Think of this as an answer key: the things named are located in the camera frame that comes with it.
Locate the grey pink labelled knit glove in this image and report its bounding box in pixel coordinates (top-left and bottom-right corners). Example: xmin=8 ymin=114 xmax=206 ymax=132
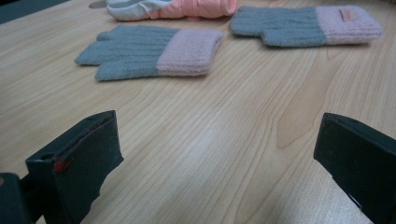
xmin=230 ymin=4 xmax=383 ymax=49

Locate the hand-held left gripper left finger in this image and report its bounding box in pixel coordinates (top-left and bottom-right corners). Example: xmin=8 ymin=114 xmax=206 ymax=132
xmin=25 ymin=110 xmax=124 ymax=224

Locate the pink padded cartoon glove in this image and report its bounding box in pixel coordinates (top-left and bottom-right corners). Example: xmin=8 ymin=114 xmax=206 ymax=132
xmin=106 ymin=0 xmax=238 ymax=22

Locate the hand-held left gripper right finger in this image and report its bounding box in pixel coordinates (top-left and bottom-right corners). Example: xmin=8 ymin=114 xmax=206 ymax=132
xmin=313 ymin=112 xmax=396 ymax=224

